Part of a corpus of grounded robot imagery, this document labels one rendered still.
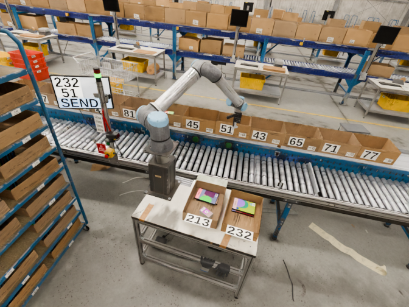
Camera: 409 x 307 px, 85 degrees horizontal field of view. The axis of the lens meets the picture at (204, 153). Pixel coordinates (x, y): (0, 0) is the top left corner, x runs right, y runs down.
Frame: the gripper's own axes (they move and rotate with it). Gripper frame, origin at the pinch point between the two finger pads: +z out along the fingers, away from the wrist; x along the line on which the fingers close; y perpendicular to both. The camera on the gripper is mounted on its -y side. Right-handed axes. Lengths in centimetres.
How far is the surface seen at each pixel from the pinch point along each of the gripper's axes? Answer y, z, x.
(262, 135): 33.8, 2.3, 2.0
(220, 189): 0, 37, -71
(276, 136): 49.4, 0.1, 1.6
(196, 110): -48, -7, 30
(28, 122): -138, -14, -118
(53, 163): -137, 24, -104
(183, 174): -40, 41, -50
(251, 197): 28, 37, -74
